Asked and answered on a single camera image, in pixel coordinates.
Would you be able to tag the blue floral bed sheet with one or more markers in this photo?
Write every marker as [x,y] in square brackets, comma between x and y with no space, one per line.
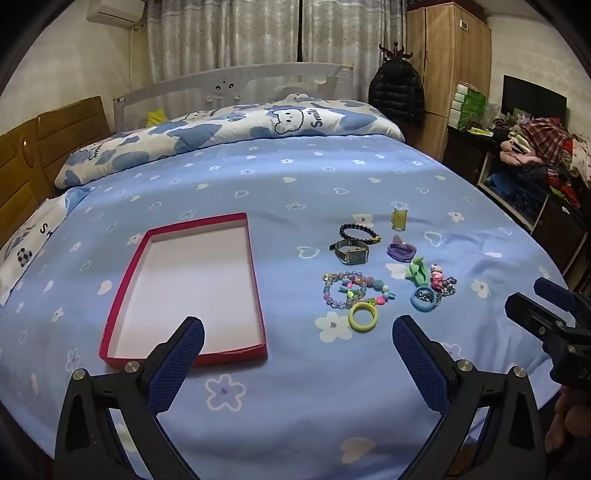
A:
[277,194]

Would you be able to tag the black puffer jacket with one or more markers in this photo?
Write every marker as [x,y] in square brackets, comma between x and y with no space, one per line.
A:
[397,92]

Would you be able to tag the person's right hand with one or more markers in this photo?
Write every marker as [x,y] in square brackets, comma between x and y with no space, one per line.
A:
[572,417]

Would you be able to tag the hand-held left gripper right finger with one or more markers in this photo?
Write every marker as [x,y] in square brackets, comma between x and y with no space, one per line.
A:
[420,364]

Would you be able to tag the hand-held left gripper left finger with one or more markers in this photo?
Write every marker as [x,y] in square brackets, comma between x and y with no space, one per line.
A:
[178,364]

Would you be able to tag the black monitor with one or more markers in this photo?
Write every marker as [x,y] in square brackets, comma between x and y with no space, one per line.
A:
[531,99]

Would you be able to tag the grey patterned curtains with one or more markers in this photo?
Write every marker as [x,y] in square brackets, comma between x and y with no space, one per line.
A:
[231,32]

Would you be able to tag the blue folded cloth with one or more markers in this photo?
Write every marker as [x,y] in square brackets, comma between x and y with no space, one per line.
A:
[503,182]

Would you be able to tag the stack of green tissue packs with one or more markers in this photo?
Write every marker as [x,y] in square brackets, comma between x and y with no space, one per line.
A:
[466,106]

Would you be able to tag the yellow novelty hair clip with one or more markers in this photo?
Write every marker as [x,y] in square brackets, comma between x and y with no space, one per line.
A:
[399,218]

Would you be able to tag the dark cabinet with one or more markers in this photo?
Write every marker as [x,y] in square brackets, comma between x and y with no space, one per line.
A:
[461,147]

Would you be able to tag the white printed pillow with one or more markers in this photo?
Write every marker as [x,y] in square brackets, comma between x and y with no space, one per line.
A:
[32,240]

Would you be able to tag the cloud print duvet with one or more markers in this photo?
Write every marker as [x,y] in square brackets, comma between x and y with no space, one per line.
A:
[295,120]

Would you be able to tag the dark coat rack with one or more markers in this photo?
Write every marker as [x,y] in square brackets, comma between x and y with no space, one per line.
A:
[396,51]

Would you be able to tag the white air conditioner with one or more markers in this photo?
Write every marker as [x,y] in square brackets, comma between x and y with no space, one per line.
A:
[115,9]

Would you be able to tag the grey bed rail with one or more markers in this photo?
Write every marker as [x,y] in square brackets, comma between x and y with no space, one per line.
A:
[277,74]

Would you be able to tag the wooden headboard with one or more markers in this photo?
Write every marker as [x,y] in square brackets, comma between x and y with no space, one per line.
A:
[60,134]

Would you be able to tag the red shallow box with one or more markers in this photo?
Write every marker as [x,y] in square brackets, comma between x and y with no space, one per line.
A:
[184,286]

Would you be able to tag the yellow toy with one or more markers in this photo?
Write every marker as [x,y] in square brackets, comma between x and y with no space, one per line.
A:
[154,117]

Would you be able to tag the square face wristwatch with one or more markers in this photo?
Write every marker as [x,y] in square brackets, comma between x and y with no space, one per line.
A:
[355,255]

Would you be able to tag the pink cartoon hair clip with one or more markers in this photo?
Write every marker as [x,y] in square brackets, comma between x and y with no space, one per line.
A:
[436,277]

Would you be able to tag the wooden wardrobe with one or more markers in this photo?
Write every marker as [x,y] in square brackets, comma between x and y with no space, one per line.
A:
[443,46]

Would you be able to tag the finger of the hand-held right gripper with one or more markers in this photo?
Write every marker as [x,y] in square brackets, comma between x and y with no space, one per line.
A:
[551,288]
[531,314]

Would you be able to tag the pile of clothes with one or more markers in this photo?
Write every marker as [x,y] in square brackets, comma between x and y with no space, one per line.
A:
[549,143]

